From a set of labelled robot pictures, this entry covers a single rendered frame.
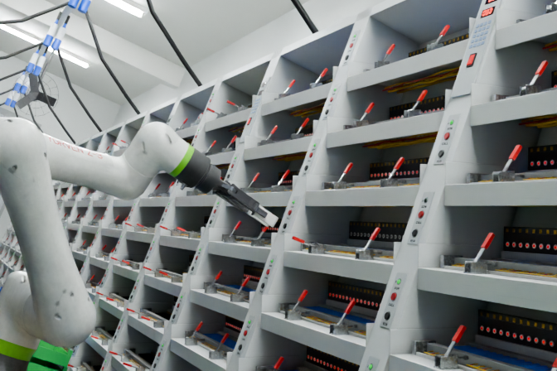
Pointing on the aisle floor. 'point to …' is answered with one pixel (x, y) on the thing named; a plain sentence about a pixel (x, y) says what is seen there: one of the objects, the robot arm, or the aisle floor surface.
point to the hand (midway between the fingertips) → (263, 215)
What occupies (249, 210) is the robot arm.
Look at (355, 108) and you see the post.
